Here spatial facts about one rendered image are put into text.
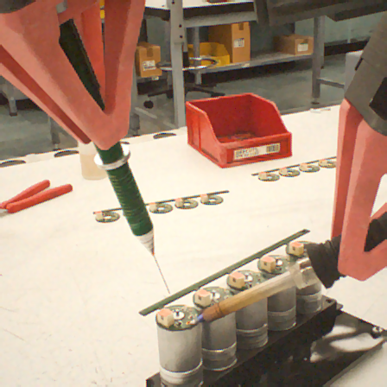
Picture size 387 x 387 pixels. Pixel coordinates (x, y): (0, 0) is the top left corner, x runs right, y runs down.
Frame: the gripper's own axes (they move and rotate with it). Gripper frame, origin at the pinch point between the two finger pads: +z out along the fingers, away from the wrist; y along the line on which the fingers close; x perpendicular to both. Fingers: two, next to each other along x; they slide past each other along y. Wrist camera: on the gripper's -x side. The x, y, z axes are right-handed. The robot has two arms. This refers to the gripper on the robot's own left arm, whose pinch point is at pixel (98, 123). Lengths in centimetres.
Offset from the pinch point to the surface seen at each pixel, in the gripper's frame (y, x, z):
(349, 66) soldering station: 26, -61, 32
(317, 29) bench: 198, -303, 153
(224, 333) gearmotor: -0.8, -2.2, 15.4
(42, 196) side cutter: 34.8, -12.2, 23.3
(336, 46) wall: 287, -458, 249
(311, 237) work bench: 7.1, -21.5, 26.7
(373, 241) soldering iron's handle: -8.0, -7.2, 9.8
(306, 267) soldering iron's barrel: -5.4, -5.0, 10.7
